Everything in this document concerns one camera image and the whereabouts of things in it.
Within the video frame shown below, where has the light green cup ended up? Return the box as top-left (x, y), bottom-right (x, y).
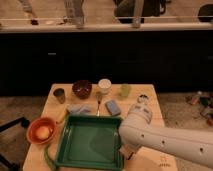
top-left (120, 84), bottom-right (131, 98)

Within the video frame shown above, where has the white cup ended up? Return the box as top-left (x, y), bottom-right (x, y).
top-left (98, 79), bottom-right (111, 94)

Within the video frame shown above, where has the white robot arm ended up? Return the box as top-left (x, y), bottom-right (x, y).
top-left (119, 103), bottom-right (213, 168)

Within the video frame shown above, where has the yellow round fruit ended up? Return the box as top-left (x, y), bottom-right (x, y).
top-left (36, 126), bottom-right (50, 140)

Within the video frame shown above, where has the dark metal cup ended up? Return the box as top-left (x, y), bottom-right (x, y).
top-left (53, 88), bottom-right (66, 104)

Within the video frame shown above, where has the dark red bowl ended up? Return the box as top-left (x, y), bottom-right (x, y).
top-left (72, 80), bottom-right (92, 99)

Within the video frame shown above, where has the black low cabinet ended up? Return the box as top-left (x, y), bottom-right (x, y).
top-left (0, 31), bottom-right (213, 96)

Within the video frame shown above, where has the small metallic round object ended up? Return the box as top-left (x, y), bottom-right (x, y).
top-left (137, 94), bottom-right (148, 103)

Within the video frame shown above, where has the green bean pod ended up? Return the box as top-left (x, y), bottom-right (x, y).
top-left (44, 144), bottom-right (57, 171)

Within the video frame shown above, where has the green plastic tray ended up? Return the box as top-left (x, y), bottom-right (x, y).
top-left (55, 116), bottom-right (124, 171)

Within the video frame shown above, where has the grey blue cloth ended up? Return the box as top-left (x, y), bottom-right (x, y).
top-left (67, 104), bottom-right (91, 115)

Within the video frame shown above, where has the yellow banana piece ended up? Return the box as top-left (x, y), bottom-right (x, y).
top-left (56, 110), bottom-right (68, 124)

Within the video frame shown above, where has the orange bowl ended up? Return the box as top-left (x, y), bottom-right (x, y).
top-left (26, 117), bottom-right (56, 145)

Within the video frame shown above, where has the small brush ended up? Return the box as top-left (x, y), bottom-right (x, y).
top-left (96, 92), bottom-right (103, 116)

